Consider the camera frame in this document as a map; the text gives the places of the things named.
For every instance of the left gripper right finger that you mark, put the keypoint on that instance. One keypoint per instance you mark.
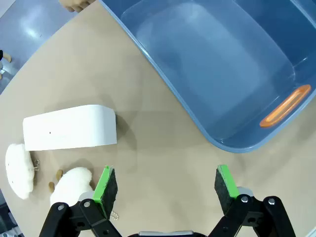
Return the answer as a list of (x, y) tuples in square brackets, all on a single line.
[(244, 219)]

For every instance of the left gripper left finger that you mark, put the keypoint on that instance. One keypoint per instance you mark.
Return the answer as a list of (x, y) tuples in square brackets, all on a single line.
[(98, 217)]

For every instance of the white digital clock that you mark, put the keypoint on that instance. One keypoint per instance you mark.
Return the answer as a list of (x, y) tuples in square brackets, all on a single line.
[(69, 128)]

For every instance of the person's right hand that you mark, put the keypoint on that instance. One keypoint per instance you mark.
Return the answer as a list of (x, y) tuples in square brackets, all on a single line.
[(74, 4)]

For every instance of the small tan black object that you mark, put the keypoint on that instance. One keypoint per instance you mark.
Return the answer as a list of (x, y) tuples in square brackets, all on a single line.
[(5, 58)]

